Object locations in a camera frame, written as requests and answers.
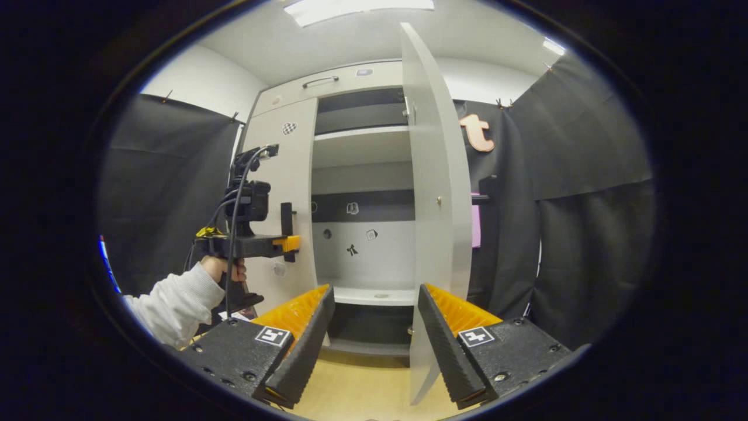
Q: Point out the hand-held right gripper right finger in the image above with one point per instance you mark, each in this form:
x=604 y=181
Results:
x=447 y=351

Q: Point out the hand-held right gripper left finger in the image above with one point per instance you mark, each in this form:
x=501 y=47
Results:
x=307 y=351

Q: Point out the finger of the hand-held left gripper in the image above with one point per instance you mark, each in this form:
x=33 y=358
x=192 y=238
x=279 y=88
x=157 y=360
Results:
x=287 y=242

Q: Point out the grey cabinet door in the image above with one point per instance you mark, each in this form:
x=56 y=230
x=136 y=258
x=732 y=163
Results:
x=438 y=175
x=292 y=169

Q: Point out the grey double-door shoe cabinet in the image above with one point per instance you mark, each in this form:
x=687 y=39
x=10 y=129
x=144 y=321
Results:
x=374 y=82

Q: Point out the grey cabinet shelf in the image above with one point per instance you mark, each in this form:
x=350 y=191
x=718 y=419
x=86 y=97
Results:
x=374 y=295
x=362 y=146

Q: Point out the long ceiling light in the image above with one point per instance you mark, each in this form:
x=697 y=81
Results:
x=359 y=10

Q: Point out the small ceiling light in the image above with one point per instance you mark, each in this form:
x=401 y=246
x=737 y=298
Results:
x=554 y=47

